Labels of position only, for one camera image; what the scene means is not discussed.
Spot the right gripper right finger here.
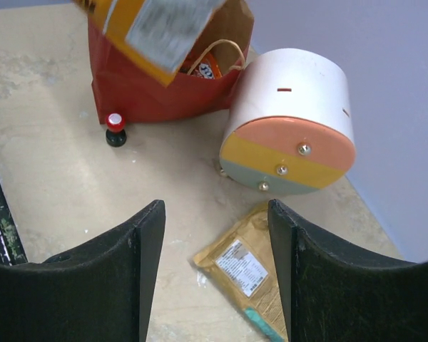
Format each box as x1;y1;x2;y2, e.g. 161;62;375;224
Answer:
267;199;428;341

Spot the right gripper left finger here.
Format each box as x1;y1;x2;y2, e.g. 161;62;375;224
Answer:
0;199;165;341

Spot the tan paper snack bag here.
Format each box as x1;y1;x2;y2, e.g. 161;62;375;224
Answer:
193;202;289;341

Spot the red brown paper bag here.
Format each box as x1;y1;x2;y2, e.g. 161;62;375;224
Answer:
87;1;254;123

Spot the orange white snack bag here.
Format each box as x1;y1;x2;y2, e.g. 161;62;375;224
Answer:
180;52;222;79

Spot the small dark sauce bottle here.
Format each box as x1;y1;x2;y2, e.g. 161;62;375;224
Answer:
106;113;127;147

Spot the round white drawer cabinet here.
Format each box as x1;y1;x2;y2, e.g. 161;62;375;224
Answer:
219;48;356;195

